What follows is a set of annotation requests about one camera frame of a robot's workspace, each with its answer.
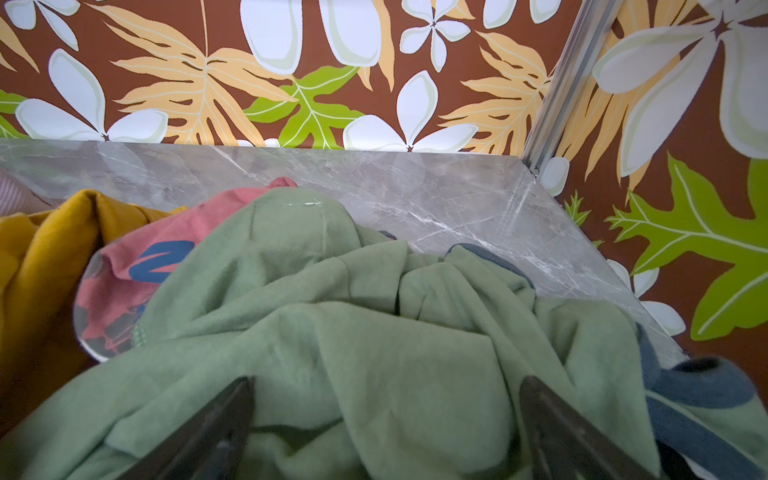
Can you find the yellow cloth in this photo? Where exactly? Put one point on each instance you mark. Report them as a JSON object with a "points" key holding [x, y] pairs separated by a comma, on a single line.
{"points": [[43, 258]]}

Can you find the aluminium frame post right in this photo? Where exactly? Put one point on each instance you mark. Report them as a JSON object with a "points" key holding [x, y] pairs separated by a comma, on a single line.
{"points": [[585, 41]]}

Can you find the green cloth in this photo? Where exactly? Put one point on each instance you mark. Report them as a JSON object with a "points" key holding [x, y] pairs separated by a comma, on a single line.
{"points": [[371, 360]]}

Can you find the dark pink printed cloth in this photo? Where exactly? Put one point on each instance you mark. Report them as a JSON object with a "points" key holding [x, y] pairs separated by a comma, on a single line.
{"points": [[122, 277]]}

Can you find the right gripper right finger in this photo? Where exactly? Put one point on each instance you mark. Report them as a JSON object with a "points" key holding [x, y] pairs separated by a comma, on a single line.
{"points": [[564, 445]]}

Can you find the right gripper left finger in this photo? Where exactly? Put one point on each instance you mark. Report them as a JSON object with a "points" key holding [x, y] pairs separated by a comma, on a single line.
{"points": [[209, 445]]}

